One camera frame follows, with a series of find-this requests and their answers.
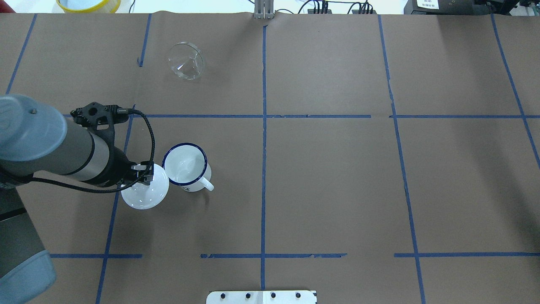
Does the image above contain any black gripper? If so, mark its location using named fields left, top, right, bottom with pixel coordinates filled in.
left=70, top=103, right=154, bottom=188

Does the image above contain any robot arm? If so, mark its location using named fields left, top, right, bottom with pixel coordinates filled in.
left=0, top=94, right=155, bottom=304

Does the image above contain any white enamel mug blue rim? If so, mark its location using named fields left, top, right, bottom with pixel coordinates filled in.
left=162, top=142, right=214, bottom=192

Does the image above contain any aluminium frame post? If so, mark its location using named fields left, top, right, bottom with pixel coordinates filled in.
left=251, top=0, right=275, bottom=19

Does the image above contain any yellow rimmed bowl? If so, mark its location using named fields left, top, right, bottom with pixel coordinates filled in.
left=56, top=0, right=122, bottom=14

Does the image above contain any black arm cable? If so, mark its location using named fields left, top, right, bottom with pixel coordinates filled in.
left=0, top=109, right=156, bottom=194

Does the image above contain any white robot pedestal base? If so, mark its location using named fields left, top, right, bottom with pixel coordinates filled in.
left=206, top=290, right=318, bottom=304

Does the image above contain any white ceramic lid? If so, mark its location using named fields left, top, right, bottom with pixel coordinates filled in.
left=120, top=164, right=169, bottom=210

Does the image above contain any clear glass funnel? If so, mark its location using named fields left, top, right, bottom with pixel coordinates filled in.
left=167, top=41, right=205, bottom=80

